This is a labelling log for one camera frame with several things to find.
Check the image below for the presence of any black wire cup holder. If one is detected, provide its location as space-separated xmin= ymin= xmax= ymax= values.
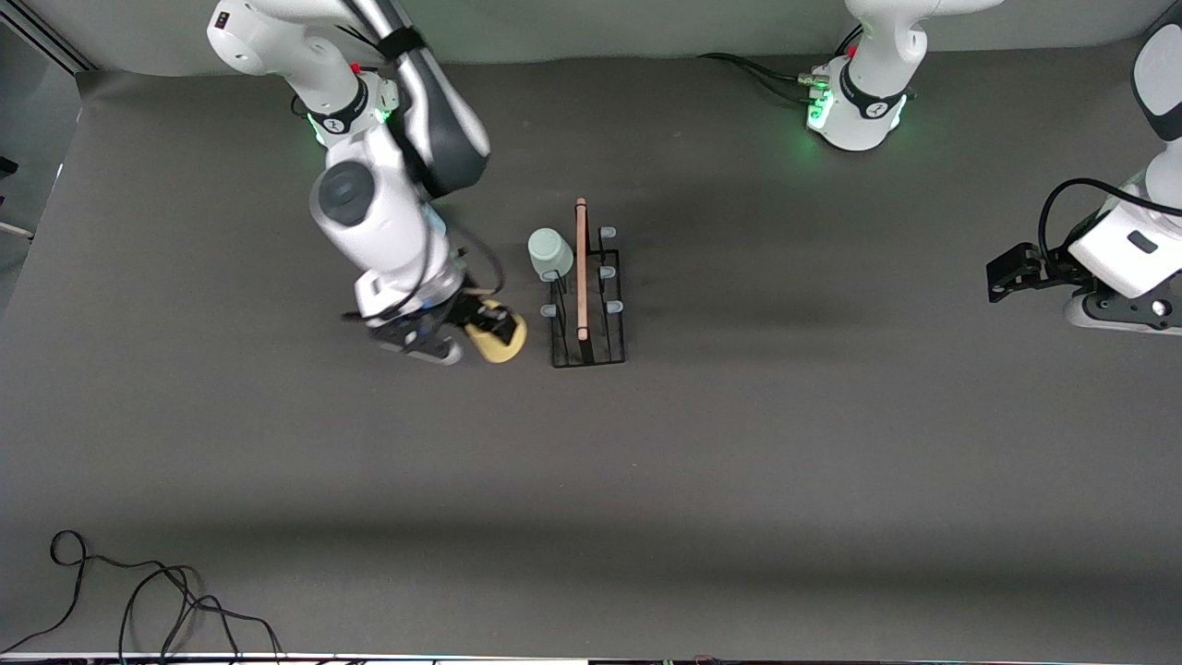
xmin=540 ymin=197 xmax=627 ymax=369

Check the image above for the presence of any pale green plastic cup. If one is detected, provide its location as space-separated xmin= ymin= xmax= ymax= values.
xmin=527 ymin=227 xmax=574 ymax=282

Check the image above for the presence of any black diagonal rail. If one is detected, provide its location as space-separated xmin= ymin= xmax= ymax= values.
xmin=0 ymin=0 xmax=98 ymax=75

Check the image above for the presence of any yellow plastic cup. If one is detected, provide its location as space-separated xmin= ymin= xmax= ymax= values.
xmin=464 ymin=300 xmax=527 ymax=364

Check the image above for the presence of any black base cable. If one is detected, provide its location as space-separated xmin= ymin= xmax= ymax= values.
xmin=730 ymin=57 xmax=823 ymax=104
xmin=697 ymin=53 xmax=827 ymax=89

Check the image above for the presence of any thin black cable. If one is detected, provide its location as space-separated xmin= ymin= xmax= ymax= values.
xmin=0 ymin=529 xmax=283 ymax=665
xmin=118 ymin=563 xmax=232 ymax=665

